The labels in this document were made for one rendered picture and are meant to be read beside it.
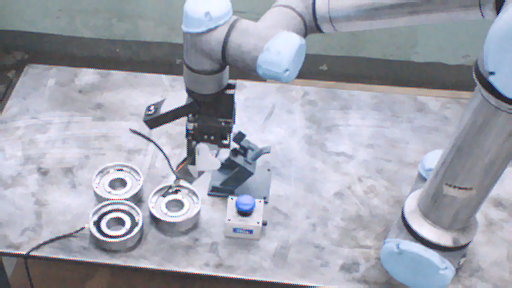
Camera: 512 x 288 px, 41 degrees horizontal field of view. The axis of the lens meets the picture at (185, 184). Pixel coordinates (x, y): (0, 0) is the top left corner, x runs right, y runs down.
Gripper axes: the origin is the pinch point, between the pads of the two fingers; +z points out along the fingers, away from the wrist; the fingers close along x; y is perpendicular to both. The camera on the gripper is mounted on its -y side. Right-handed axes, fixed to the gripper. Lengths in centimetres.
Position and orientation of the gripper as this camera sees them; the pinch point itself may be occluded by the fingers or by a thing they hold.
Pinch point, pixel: (193, 165)
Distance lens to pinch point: 129.3
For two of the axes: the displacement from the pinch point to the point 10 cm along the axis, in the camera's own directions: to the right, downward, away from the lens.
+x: 1.8, -7.1, 6.8
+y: 9.8, 1.2, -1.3
